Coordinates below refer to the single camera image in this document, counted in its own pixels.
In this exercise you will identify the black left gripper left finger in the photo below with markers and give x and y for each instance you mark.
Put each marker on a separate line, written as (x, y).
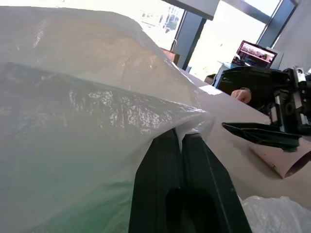
(155, 174)

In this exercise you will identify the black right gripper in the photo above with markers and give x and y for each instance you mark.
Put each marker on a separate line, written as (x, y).
(289, 109)

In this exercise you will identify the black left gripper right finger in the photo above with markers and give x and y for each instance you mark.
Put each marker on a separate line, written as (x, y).
(206, 179)

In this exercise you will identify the translucent white plastic bag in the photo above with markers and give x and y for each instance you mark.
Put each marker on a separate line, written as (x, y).
(73, 126)

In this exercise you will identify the crumpled white plastic bag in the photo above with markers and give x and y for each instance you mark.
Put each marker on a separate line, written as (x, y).
(277, 214)

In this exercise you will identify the bystander bare hand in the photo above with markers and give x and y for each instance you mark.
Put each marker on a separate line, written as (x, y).
(241, 95)

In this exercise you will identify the white paper sheet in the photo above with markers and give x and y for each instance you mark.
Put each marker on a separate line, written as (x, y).
(211, 89)

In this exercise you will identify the laptop with lit screen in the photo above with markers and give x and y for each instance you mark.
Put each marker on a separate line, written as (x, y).
(255, 54)

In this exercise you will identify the brown cardboard tube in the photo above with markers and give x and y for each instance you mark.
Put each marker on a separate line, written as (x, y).
(284, 161)

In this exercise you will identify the brown cardboard box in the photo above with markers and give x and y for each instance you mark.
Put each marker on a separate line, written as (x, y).
(171, 55)

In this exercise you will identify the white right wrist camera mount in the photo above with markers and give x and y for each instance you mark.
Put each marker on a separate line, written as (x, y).
(299, 74)

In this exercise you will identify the dark window frame pillar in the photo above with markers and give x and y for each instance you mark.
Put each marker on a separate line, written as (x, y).
(275, 24)
(188, 40)

